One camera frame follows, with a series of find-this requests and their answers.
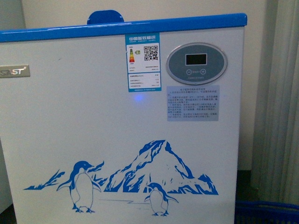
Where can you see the sliding glass lid blue handle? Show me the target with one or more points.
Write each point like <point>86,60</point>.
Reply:
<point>104,16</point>

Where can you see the white chest freezer blue rim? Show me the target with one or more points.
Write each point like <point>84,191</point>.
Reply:
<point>81,149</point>

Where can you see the pale instruction sticker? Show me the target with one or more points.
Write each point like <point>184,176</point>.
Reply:
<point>186,103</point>

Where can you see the blue energy label sticker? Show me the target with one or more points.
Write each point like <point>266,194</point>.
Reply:
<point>143,62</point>

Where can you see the oval grey control panel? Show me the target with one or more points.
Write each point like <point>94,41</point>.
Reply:
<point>196,63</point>

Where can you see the blue plastic basket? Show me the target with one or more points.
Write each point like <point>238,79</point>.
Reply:
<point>262,212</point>

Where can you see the white vertical curtain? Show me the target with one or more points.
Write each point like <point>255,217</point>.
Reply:
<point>275,156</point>

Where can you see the silver brand badge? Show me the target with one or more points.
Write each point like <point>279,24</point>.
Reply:
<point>14,71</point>

